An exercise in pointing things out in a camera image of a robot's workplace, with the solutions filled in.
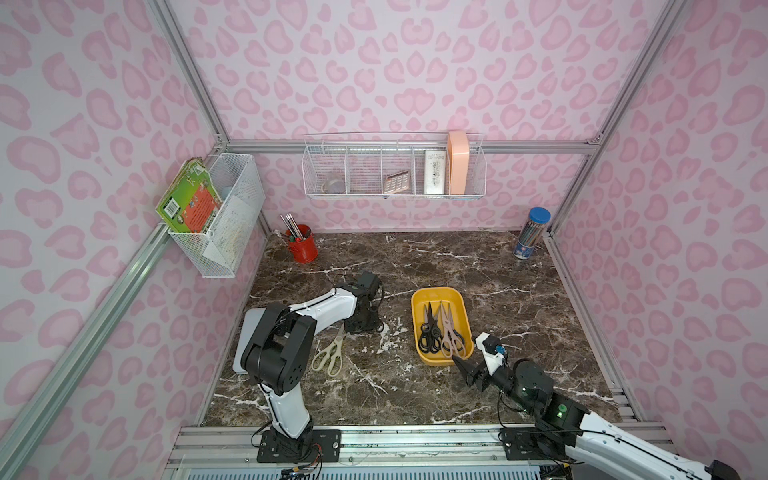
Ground pink kitchen scissors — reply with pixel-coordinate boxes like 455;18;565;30
438;303;466;358

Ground all black scissors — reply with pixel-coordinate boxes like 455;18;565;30
418;302;442;354

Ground yellow storage box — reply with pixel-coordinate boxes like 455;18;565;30
411;287;474;367

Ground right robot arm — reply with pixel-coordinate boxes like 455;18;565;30
452;356;739;479

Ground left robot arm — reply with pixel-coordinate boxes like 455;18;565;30
233;271;385;445

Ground cream kitchen scissors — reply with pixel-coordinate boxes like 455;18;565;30
311;325;346;377

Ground pink box on shelf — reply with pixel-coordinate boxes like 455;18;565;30
447;130;470;195

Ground red pen bucket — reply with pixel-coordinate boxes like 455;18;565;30
286;224;318;264

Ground pens in bucket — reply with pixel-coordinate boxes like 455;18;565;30
280;213;305;243

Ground round tape on shelf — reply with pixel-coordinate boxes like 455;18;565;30
321;172;346;195

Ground small calculator on shelf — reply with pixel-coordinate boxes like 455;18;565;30
382;170;413;196

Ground grey flat case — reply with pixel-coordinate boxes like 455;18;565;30
232;308;265;375

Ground white card on shelf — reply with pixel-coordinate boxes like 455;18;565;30
423;150;447;195

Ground white paper in basket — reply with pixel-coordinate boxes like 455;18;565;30
202;195;258;277

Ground blue lid pencil tube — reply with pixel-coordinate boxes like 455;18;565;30
514;207;552;260

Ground green red book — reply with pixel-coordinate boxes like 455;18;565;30
155;158;223;233

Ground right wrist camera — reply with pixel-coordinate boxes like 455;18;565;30
475;332;506;375

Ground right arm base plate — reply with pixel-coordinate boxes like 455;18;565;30
498;428;584;462

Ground white wire wall shelf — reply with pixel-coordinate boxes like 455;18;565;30
301;132;487;200

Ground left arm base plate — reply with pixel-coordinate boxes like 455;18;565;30
257;429;342;464

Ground white mesh wall basket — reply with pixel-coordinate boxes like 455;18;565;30
156;153;265;278

